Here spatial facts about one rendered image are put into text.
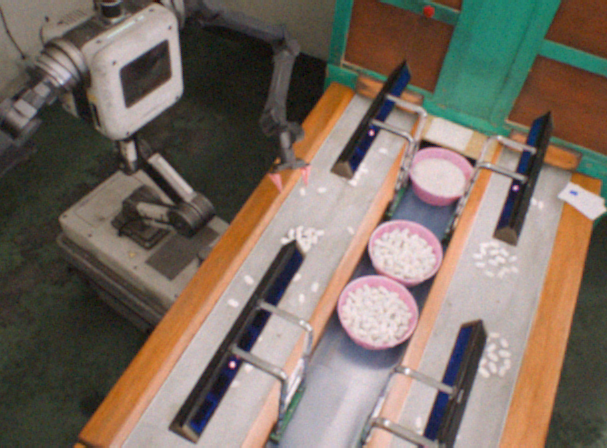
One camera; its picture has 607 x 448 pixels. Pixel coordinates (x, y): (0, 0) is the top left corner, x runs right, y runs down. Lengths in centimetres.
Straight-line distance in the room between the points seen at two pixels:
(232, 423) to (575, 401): 171
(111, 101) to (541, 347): 156
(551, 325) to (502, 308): 17
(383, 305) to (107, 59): 117
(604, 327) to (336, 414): 174
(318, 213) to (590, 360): 155
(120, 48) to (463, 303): 138
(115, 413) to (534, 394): 127
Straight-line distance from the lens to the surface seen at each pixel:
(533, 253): 246
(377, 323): 211
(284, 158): 214
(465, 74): 264
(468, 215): 244
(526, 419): 208
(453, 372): 169
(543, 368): 218
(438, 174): 259
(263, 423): 190
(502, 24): 250
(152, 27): 195
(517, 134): 270
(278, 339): 204
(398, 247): 231
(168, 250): 256
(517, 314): 228
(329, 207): 236
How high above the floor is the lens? 254
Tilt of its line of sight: 52 degrees down
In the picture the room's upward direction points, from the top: 8 degrees clockwise
